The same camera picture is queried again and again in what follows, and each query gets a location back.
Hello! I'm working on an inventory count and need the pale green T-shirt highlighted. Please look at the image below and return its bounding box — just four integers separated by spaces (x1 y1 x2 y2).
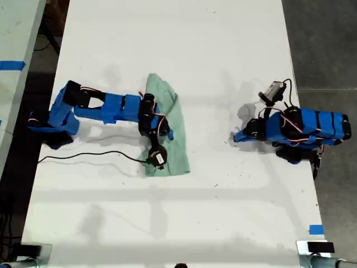
138 73 191 178

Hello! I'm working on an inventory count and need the small black box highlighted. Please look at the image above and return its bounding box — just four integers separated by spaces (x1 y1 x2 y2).
16 243 42 256
307 241 335 254

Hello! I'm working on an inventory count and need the long blue tape strip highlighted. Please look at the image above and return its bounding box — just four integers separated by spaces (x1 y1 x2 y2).
0 60 26 71

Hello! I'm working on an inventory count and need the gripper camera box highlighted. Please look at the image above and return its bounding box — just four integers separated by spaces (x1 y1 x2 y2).
258 80 286 103
146 146 168 170

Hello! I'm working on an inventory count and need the camera black cable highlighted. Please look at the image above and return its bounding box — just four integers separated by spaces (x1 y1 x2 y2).
37 150 148 164
281 78 294 109

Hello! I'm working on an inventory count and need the black floor cable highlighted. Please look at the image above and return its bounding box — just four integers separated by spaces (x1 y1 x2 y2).
35 33 61 55

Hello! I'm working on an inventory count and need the metal corner bracket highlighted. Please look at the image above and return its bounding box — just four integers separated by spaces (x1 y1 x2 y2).
296 240 357 268
0 243 53 268

